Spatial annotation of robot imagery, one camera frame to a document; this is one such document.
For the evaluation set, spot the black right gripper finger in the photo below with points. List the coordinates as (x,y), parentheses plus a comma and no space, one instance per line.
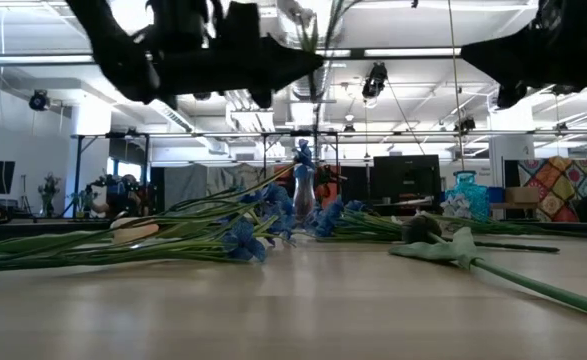
(503,52)
(500,77)

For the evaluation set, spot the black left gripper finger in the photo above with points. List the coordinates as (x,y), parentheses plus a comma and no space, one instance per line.
(283,60)
(283,82)

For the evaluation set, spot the flower stems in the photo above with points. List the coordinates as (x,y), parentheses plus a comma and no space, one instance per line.
(455,206)

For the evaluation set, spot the cream artificial tulip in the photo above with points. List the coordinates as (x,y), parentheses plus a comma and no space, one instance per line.
(133,232)

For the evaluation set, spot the dark purple artificial tulip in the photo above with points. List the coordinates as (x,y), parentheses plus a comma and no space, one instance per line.
(548,292)

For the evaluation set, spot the clear glass vase blue ribbon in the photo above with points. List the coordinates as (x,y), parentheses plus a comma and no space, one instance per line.
(304,200)

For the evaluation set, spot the blue textured glass vase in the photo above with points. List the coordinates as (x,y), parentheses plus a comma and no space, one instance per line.
(475,200)

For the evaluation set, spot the small flower vase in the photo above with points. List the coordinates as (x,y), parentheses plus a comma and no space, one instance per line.
(49,192)

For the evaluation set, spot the black ceiling spotlight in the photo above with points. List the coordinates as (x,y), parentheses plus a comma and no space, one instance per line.
(39,100)
(565,91)
(202,96)

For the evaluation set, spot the blue storage bin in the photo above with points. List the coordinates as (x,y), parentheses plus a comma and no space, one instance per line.
(496,195)

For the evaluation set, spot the brown cardboard box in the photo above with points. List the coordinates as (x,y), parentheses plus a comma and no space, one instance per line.
(522,195)

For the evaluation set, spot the colourful patchwork quilt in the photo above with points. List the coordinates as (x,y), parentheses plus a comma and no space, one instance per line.
(553,187)

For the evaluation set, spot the black computer monitor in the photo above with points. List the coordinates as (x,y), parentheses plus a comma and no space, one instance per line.
(405,177)

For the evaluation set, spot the person at desk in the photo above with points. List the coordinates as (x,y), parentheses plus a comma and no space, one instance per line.
(123,197)

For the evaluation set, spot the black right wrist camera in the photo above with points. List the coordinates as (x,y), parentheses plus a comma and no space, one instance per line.
(555,15)

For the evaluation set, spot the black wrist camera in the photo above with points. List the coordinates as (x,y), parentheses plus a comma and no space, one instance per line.
(243,25)
(555,15)

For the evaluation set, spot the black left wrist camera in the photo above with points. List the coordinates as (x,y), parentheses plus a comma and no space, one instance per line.
(243,25)

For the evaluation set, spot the black overhead frame bar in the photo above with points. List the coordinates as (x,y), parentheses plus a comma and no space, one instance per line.
(353,52)

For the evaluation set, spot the black hanging ceiling camera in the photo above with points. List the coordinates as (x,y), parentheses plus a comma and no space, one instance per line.
(375,80)

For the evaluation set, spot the black workstation scaffold frame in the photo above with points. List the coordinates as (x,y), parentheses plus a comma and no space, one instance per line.
(77,175)

